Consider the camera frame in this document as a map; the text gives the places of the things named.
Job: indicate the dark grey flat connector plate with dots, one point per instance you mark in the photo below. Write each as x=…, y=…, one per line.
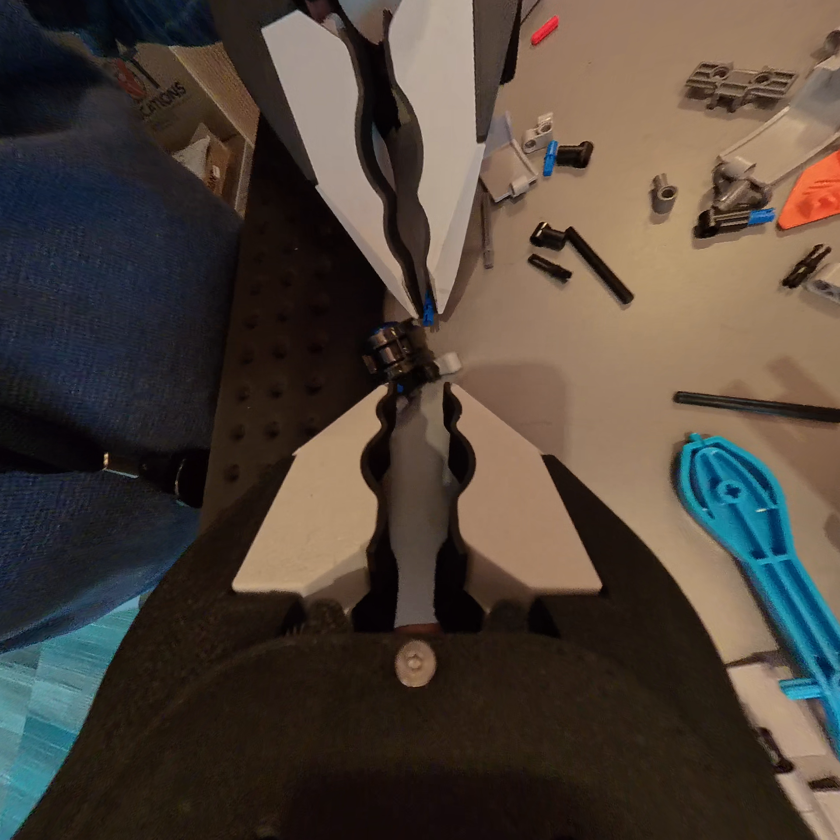
x=741, y=85

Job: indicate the long black axle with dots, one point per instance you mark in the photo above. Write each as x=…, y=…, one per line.
x=754, y=403

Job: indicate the small grey curved panel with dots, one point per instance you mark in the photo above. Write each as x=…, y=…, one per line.
x=505, y=170

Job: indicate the small black pin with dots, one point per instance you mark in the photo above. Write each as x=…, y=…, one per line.
x=806, y=266

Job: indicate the dark grey claw joint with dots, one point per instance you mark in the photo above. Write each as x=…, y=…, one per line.
x=738, y=187

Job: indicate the blue brick separator tool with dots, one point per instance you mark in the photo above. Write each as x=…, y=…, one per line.
x=728, y=489

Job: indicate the person's left forearm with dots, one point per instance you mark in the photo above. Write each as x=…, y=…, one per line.
x=164, y=19

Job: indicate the printed cardboard box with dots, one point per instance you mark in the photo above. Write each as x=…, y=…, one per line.
x=170, y=98

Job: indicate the light grey two-hole beam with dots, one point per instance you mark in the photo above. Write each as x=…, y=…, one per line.
x=828, y=281

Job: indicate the grey panels with orange pins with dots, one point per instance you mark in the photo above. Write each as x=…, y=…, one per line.
x=761, y=695

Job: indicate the black axle pin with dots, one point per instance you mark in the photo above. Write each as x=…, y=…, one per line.
x=550, y=268

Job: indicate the black wheel hub assembly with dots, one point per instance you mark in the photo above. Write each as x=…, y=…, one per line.
x=394, y=348

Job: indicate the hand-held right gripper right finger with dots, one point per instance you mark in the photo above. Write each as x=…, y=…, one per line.
x=525, y=525

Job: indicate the light grey pin connector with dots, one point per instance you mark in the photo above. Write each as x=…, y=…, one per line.
x=449, y=364

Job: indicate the grey axle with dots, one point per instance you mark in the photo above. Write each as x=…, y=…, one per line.
x=488, y=243

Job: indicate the light grey perpendicular connector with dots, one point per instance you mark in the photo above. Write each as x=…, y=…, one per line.
x=538, y=131

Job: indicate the dark grey tube connector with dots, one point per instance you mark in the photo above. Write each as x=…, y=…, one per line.
x=665, y=193

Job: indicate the large grey curved panel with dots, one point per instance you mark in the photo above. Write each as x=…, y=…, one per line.
x=768, y=144
x=823, y=85

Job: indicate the black elbow with blue pin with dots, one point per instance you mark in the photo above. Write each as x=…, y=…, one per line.
x=574, y=154
x=722, y=223

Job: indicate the short black connector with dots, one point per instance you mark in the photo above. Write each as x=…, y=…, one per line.
x=544, y=234

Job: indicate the orange wedge panel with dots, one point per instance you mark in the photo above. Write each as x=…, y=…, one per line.
x=814, y=197

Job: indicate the red pin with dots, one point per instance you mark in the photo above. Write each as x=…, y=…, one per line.
x=544, y=29

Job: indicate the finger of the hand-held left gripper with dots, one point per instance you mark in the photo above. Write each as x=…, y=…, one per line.
x=315, y=98
x=446, y=98

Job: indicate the blue long pin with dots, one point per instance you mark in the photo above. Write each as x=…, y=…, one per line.
x=430, y=308

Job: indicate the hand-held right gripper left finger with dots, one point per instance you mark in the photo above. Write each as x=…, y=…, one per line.
x=308, y=525

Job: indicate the short black axle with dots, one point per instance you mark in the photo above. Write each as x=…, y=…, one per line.
x=600, y=266

